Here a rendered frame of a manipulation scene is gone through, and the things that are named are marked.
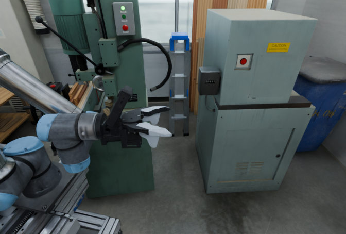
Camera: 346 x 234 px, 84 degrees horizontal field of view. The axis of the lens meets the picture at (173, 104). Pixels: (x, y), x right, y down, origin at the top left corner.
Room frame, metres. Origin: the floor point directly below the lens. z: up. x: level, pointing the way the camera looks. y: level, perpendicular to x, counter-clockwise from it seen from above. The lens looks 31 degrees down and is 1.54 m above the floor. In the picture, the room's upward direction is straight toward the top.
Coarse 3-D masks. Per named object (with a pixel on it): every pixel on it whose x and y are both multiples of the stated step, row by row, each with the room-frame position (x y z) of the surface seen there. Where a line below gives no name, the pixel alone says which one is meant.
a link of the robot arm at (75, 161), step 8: (80, 144) 0.41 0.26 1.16; (88, 144) 0.45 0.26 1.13; (64, 152) 0.38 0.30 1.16; (72, 152) 0.39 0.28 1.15; (80, 152) 0.40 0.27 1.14; (88, 152) 0.43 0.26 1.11; (64, 160) 0.38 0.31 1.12; (72, 160) 0.38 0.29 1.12; (80, 160) 0.39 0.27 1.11; (88, 160) 0.42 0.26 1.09; (72, 168) 0.38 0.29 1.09; (80, 168) 0.39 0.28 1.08
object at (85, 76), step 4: (92, 68) 1.26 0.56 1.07; (76, 72) 1.19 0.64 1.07; (80, 72) 1.19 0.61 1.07; (84, 72) 1.19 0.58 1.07; (88, 72) 1.20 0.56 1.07; (92, 72) 1.20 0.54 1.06; (76, 76) 1.18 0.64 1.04; (80, 76) 1.19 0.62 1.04; (84, 76) 1.19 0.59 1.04; (88, 76) 1.20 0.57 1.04; (80, 80) 1.19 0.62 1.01; (84, 80) 1.19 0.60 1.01; (88, 80) 1.19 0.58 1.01
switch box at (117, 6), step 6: (114, 6) 1.10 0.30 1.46; (120, 6) 1.10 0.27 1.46; (126, 6) 1.11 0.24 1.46; (132, 6) 1.12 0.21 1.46; (114, 12) 1.10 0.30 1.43; (126, 12) 1.11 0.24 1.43; (132, 12) 1.11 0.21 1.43; (120, 18) 1.10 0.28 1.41; (126, 18) 1.11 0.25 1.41; (132, 18) 1.11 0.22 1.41; (120, 24) 1.10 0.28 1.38; (126, 24) 1.11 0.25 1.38; (132, 24) 1.11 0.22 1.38; (120, 30) 1.10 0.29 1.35; (126, 30) 1.10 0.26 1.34; (132, 30) 1.11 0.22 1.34
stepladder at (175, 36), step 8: (176, 32) 2.02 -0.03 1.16; (184, 32) 2.02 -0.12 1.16; (184, 40) 1.95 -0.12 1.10; (184, 48) 1.94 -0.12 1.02; (184, 56) 1.93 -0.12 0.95; (184, 64) 1.92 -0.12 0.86; (184, 72) 1.91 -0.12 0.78; (184, 80) 1.89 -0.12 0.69; (184, 88) 1.88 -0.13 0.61; (176, 96) 1.87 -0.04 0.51; (184, 96) 1.87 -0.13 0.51; (184, 104) 1.85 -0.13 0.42; (184, 112) 1.84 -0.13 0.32; (184, 120) 1.82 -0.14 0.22; (184, 128) 1.81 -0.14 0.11
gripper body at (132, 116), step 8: (128, 112) 0.45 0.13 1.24; (136, 112) 0.45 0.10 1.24; (96, 120) 0.41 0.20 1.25; (104, 120) 0.43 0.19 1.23; (120, 120) 0.41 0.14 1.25; (128, 120) 0.40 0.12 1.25; (136, 120) 0.40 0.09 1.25; (96, 128) 0.39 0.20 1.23; (104, 128) 0.41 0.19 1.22; (112, 128) 0.41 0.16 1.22; (120, 128) 0.39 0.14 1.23; (96, 136) 0.39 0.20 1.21; (104, 136) 0.40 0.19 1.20; (112, 136) 0.40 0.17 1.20; (120, 136) 0.39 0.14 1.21; (128, 136) 0.39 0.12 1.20; (136, 136) 0.39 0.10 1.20; (104, 144) 0.40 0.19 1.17; (128, 144) 0.39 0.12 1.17; (136, 144) 0.39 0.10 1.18
